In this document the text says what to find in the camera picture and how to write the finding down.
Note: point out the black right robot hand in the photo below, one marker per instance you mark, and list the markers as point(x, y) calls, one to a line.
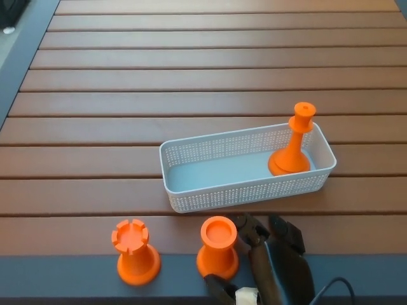
point(283, 273)

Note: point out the orange cup-topped chess piece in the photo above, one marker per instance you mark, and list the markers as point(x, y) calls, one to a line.
point(217, 259)

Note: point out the white perforated plastic basket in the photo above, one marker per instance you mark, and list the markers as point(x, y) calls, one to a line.
point(219, 198)

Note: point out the orange tall spool-topped chess piece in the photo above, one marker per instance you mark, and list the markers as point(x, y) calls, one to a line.
point(291, 155)

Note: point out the orange rook chess piece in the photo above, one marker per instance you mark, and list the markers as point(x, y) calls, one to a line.
point(136, 262)

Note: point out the small white object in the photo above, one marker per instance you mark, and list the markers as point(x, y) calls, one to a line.
point(8, 30)

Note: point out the black furniture piece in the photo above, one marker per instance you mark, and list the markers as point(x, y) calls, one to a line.
point(8, 11)

